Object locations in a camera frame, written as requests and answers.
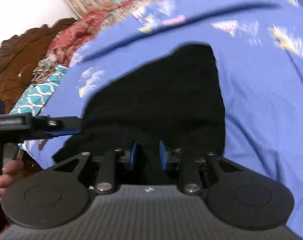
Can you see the teal white patterned pillow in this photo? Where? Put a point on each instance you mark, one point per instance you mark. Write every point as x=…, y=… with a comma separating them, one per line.
x=35, y=96

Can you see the red floral quilt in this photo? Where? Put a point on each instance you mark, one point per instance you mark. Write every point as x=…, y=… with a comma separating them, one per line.
x=94, y=21

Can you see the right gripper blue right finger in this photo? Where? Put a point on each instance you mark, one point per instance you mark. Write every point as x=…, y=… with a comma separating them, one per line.
x=182, y=168

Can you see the black pants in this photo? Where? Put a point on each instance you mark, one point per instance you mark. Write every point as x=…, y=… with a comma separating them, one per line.
x=175, y=100

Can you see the person's left hand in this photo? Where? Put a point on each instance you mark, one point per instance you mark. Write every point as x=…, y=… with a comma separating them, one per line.
x=12, y=172

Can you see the blue printed bedsheet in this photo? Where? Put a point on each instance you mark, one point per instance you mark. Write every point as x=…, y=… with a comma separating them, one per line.
x=258, y=46

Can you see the carved wooden headboard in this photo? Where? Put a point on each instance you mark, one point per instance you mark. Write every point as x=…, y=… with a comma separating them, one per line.
x=20, y=55

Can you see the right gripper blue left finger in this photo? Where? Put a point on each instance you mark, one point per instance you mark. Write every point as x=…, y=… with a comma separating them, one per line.
x=115, y=169

